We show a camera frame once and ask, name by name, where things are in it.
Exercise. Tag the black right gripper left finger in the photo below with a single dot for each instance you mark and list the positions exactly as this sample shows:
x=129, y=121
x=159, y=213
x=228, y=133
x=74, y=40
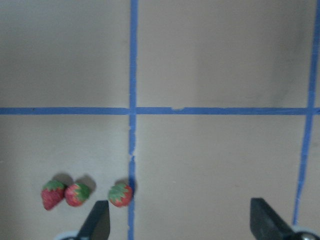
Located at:
x=97, y=225

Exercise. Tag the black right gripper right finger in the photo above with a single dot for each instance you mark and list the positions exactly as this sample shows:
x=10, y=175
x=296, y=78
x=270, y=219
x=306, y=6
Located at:
x=266, y=224

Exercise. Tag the strawberry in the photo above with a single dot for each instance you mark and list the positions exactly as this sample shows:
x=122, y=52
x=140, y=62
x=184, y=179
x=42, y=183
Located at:
x=76, y=194
x=120, y=195
x=53, y=192

